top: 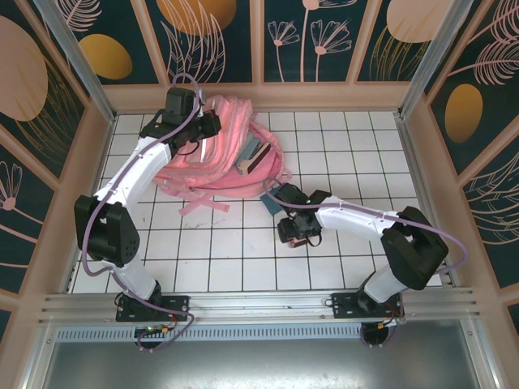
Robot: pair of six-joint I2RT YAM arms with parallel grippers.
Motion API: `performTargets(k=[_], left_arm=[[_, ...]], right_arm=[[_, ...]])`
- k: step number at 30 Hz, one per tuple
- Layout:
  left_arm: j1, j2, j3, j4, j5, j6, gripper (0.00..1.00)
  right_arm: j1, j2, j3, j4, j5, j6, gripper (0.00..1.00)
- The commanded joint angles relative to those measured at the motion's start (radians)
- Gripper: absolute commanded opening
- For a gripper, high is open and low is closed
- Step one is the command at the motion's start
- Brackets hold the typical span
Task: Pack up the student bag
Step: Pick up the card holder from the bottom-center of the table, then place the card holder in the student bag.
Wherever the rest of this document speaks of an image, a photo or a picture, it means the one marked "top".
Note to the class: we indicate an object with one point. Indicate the small pink box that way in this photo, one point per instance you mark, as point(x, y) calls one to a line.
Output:
point(300, 243)

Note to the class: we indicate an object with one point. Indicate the teal notebook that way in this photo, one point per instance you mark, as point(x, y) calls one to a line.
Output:
point(271, 204)

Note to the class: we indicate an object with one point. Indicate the pink student backpack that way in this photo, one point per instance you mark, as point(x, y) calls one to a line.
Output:
point(231, 129)

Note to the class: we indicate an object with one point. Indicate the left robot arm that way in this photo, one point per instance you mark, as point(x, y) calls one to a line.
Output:
point(134, 174)

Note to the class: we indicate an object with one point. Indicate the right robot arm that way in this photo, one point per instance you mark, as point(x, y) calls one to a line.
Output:
point(357, 219)

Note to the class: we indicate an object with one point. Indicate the yellow power connector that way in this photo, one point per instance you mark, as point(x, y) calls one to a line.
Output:
point(385, 324)
point(162, 330)

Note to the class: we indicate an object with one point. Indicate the long aluminium base rail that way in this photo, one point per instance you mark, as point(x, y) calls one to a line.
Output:
point(259, 304)

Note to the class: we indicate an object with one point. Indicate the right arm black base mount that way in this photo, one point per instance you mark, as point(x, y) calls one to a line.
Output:
point(344, 304)

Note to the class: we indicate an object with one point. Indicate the aluminium side rail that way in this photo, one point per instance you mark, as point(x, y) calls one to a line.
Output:
point(101, 162)
point(413, 162)

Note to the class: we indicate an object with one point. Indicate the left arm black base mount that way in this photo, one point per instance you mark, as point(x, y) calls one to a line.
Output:
point(174, 304)

